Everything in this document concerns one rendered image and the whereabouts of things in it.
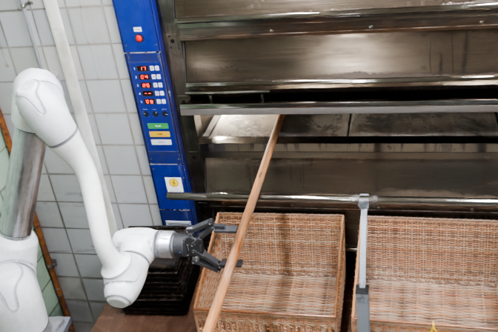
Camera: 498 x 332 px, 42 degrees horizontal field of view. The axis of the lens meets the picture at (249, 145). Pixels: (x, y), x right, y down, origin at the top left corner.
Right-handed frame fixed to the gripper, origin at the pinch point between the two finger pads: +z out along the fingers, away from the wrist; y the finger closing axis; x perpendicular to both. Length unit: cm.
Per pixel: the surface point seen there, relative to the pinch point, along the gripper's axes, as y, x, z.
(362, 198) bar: 1.6, -30.1, 37.6
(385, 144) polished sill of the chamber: 1, -67, 45
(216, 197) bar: 2.2, -30.5, -14.7
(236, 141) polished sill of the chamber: 1, -69, -15
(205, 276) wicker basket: 43, -34, -26
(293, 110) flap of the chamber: -21, -53, 12
